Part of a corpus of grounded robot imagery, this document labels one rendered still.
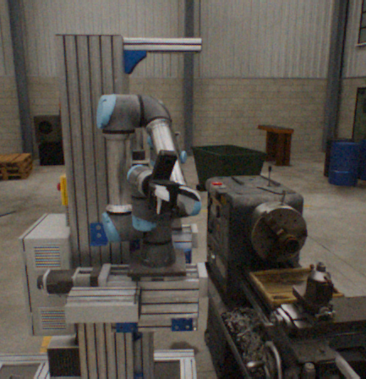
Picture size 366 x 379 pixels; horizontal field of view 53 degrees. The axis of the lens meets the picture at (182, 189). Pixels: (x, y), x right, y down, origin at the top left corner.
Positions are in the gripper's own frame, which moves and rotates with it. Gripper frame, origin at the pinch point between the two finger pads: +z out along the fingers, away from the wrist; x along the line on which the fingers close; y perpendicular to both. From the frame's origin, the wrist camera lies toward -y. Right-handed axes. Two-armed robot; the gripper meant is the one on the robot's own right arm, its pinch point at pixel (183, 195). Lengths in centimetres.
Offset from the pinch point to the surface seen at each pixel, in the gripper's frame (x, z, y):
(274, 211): -90, -77, 25
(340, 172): -580, -491, 51
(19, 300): 28, -262, 164
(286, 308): -68, -33, 53
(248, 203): -85, -95, 25
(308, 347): -66, -15, 59
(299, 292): -73, -33, 47
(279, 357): -62, -25, 69
